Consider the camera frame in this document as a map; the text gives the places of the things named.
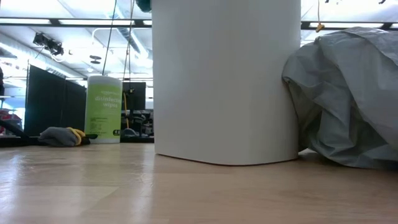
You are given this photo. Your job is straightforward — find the white plastic trash bin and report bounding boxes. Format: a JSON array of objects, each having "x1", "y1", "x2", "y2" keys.
[{"x1": 151, "y1": 0, "x2": 302, "y2": 167}]

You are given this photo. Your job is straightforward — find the green plastic trash bag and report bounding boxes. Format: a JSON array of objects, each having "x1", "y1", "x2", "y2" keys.
[{"x1": 135, "y1": 0, "x2": 152, "y2": 13}]

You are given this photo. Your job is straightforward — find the grey trash bag liner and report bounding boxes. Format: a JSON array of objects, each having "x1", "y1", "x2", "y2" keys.
[{"x1": 281, "y1": 26, "x2": 398, "y2": 170}]

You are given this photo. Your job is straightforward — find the black partition panel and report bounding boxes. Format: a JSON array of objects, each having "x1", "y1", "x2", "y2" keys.
[
  {"x1": 122, "y1": 81, "x2": 147, "y2": 128},
  {"x1": 24, "y1": 64, "x2": 87, "y2": 138}
]

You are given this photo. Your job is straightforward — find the green wipes canister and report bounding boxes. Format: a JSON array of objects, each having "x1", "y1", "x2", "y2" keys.
[{"x1": 84, "y1": 75, "x2": 123, "y2": 144}]

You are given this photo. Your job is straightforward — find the dark gloves with yellow trim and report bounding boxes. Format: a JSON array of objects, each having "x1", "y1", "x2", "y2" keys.
[{"x1": 39, "y1": 126, "x2": 98, "y2": 147}]

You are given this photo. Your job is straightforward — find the yellow ceiling hook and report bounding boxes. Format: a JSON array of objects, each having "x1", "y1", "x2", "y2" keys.
[{"x1": 315, "y1": 0, "x2": 326, "y2": 33}]

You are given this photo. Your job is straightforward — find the yellow-handled dustpan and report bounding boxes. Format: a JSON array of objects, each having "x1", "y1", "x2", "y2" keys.
[{"x1": 121, "y1": 91, "x2": 138, "y2": 138}]

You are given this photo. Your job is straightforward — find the black hanging cable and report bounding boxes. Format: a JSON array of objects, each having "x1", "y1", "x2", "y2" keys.
[
  {"x1": 123, "y1": 0, "x2": 136, "y2": 82},
  {"x1": 101, "y1": 0, "x2": 118, "y2": 77}
]

